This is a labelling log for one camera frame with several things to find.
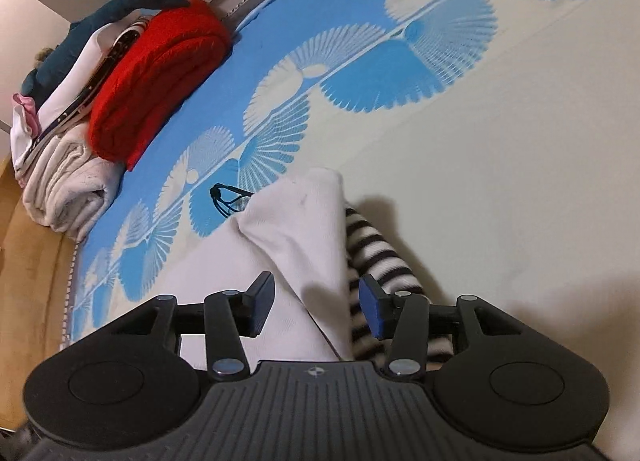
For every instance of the brown bed frame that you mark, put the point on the brown bed frame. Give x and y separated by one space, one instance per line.
30 291

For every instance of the blue white patterned bed sheet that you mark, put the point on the blue white patterned bed sheet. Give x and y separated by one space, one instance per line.
500 166

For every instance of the pink cloth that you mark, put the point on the pink cloth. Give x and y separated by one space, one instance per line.
26 113

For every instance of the dark blue shark plush toy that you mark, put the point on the dark blue shark plush toy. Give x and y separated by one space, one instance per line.
100 16

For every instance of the tan plush toy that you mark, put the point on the tan plush toy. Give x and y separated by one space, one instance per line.
45 57

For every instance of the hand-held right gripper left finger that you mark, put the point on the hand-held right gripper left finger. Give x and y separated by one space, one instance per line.
266 302

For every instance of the black white striped shirt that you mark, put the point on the black white striped shirt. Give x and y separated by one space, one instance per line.
280 241

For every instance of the folded white garment dark trim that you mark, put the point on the folded white garment dark trim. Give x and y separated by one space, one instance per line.
75 86

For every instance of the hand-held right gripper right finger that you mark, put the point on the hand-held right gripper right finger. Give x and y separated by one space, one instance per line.
373 312

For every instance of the folded red knitted sweater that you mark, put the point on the folded red knitted sweater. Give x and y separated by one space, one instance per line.
150 81

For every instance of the folded white towel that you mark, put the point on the folded white towel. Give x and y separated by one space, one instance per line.
65 181

